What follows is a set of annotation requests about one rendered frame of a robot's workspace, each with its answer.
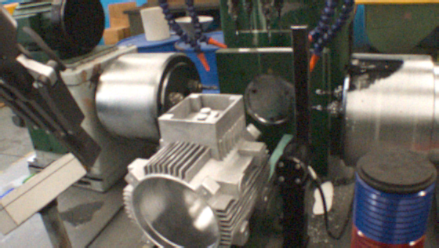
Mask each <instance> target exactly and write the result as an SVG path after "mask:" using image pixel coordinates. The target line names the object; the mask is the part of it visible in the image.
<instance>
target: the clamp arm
mask: <svg viewBox="0 0 439 248"><path fill-rule="evenodd" d="M291 29H292V65H293V76H294V101H295V124H296V138H303V139H306V140H308V141H309V142H310V143H311V85H310V32H309V26H308V25H307V24H304V25H292V26H291Z"/></svg>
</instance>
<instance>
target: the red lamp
mask: <svg viewBox="0 0 439 248"><path fill-rule="evenodd" d="M425 236H426V233H425V234H424V235H423V236H422V237H421V238H419V239H417V240H416V241H414V242H411V243H403V244H399V245H397V244H386V243H380V242H378V241H376V240H372V239H370V238H369V237H367V236H365V235H364V234H361V232H360V231H358V229H357V228H356V226H355V224H354V221H353V218H352V232H351V237H350V248H423V244H424V239H425Z"/></svg>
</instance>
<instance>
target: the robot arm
mask: <svg viewBox="0 0 439 248"><path fill-rule="evenodd" d="M17 29H18V23H17V22H16V20H14V19H13V16H12V15H11V14H10V13H9V12H8V10H7V9H6V8H5V6H3V5H2V3H1V2H0V101H1V102H2V103H3V104H6V106H8V107H9V108H10V109H11V110H13V111H15V113H17V114H18V115H19V116H21V118H23V119H24V120H25V121H26V122H28V123H30V124H31V125H32V126H33V127H34V128H35V129H38V130H40V129H41V128H43V129H44V130H45V131H46V132H47V133H51V134H54V135H53V136H54V137H55V139H56V140H57V141H59V142H60V143H61V144H62V145H63V146H64V147H65V148H66V149H67V150H68V151H69V152H70V153H71V154H72V155H73V156H74V157H75V158H76V159H77V160H78V161H79V162H80V163H81V164H82V165H83V166H87V167H92V168H93V165H94V163H95V162H96V160H97V159H98V156H99V154H100V152H101V151H102V148H101V146H99V145H98V143H97V142H96V141H95V140H94V139H93V138H92V137H91V136H90V134H88V133H87V132H86V131H85V130H84V128H83V127H82V126H81V124H82V123H83V122H84V119H85V116H84V113H83V111H82V110H81V109H80V107H79V105H78V103H77V101H75V99H74V97H73V95H72V94H71V91H70V90H69V89H68V88H67V84H65V82H64V81H63V78H62V77H61V73H60V66H59V64H57V63H56V62H54V61H52V60H50V61H49V63H48V64H47V65H46V67H45V66H44V65H42V64H40V63H38V62H37V63H36V62H34V57H33V56H32V55H31V53H29V51H27V50H26V49H25V48H23V46H22V45H21V44H18V43H17V39H16V33H17Z"/></svg>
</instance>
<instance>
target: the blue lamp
mask: <svg viewBox="0 0 439 248"><path fill-rule="evenodd" d="M356 174H357V176H356V187H355V191H354V192H355V193H354V215H353V217H352V218H353V221H354V224H355V226H356V228H357V229H358V231H360V232H361V234H364V235H365V236H367V237H369V238H370V239H372V240H376V241H378V242H380V243H386V244H397V245H399V244H403V243H411V242H414V241H416V240H417V239H419V238H421V237H422V236H423V235H424V234H425V233H426V230H427V227H428V223H429V218H430V209H431V206H432V202H433V196H434V189H435V184H436V181H435V182H434V183H433V185H431V186H429V187H428V188H426V189H423V190H422V191H418V192H414V193H408V194H395V193H388V192H385V191H381V190H378V189H375V188H373V187H372V186H371V185H368V184H367V183H366V182H365V181H363V180H362V179H361V178H360V177H359V176H358V173H357V172H356Z"/></svg>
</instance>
